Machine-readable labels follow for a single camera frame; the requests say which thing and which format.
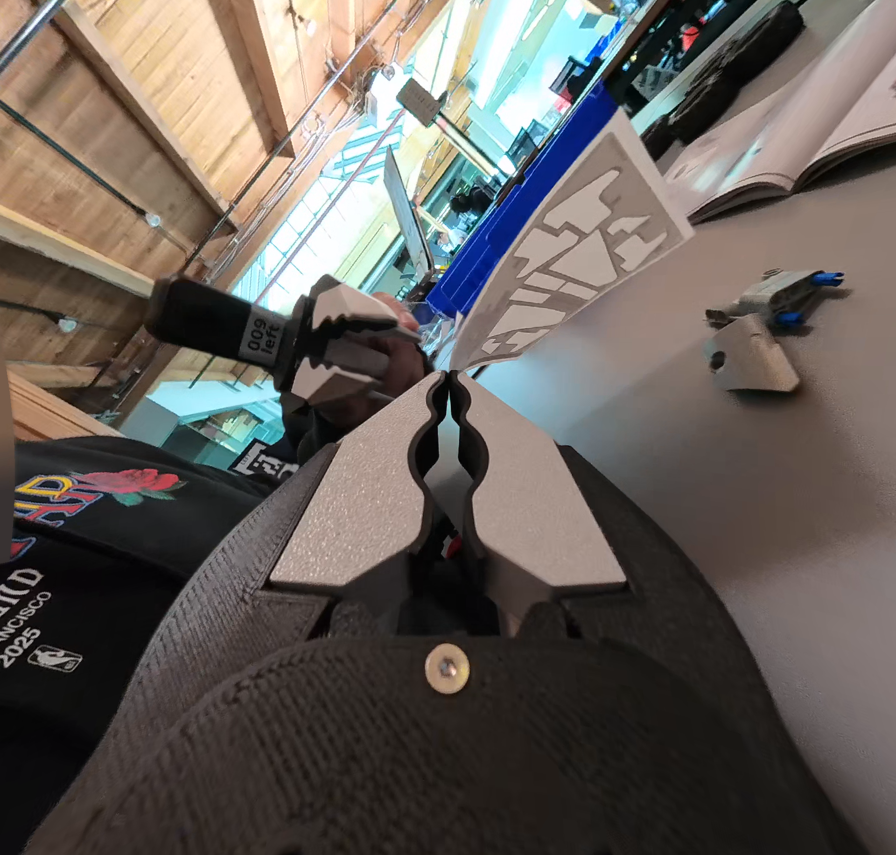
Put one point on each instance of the grey curved toy panel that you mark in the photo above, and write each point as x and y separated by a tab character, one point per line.
752	358

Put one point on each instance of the blue plastic bin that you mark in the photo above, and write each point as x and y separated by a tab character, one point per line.
504	239

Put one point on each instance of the grey white sticker sheet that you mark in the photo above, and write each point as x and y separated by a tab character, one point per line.
581	239

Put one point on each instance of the black printed sweatshirt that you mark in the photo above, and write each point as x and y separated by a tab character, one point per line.
105	554

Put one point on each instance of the person's left hand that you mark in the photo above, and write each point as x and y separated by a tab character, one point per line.
402	309

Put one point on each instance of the grey brick assembly blue pins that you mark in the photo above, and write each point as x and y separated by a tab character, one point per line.
777	295

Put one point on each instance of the grey monitor screen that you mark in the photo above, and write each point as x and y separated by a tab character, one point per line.
409	218

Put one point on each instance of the open building instruction booklet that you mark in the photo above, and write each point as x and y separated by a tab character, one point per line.
826	113

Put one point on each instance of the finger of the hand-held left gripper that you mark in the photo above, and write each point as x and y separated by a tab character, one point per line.
357	312
343	386

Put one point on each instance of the grey desk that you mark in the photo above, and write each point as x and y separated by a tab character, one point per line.
700	519

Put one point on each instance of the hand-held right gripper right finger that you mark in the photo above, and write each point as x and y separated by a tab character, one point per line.
546	519

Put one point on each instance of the person's left forearm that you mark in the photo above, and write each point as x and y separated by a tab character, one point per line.
315	428

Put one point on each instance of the hanging light panel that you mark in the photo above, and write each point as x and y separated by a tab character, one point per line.
420	102

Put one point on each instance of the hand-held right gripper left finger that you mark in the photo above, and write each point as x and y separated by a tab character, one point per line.
357	512

